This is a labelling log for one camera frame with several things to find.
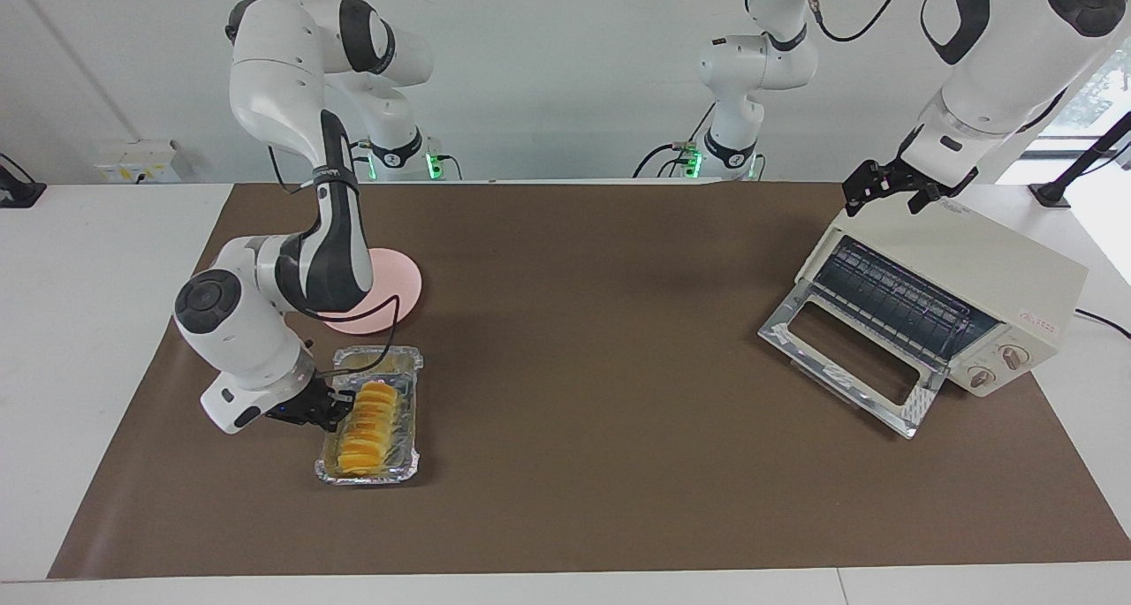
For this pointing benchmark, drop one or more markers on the foil-lined glass oven door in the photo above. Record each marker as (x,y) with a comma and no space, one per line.
(778,331)

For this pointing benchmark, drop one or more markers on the white toaster oven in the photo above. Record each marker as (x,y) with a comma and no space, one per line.
(998,269)

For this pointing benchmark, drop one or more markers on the pink round plate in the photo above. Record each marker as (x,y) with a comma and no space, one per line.
(399,289)

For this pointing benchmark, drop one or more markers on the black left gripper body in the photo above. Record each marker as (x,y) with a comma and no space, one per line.
(897,174)

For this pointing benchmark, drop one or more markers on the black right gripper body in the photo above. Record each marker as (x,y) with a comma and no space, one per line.
(305,406)

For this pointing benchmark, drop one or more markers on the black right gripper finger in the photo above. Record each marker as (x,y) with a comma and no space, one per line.
(343,399)
(337,421)

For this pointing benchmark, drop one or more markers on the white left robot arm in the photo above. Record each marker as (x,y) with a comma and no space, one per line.
(998,75)

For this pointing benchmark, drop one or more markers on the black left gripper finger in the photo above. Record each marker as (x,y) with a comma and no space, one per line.
(861,190)
(923,200)

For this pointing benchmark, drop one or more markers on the oven control knob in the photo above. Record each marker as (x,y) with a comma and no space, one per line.
(1014,357)
(981,377)

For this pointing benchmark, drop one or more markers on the black clamp mount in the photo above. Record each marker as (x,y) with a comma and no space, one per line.
(18,194)

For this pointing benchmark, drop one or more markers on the white wall power socket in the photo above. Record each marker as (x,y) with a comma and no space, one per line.
(137,163)

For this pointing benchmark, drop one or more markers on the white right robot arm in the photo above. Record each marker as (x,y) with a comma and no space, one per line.
(265,84)

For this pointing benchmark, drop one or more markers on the brown table mat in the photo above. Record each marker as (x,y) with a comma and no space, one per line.
(574,366)

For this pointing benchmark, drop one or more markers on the black angled camera stand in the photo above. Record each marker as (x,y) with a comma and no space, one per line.
(1078,168)

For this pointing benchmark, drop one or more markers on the window with greenery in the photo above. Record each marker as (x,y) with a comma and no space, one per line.
(1091,93)

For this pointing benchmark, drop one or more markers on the aluminium foil tray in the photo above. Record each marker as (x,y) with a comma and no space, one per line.
(404,450)

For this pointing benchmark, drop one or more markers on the sliced golden bread loaf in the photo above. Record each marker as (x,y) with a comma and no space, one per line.
(371,437)

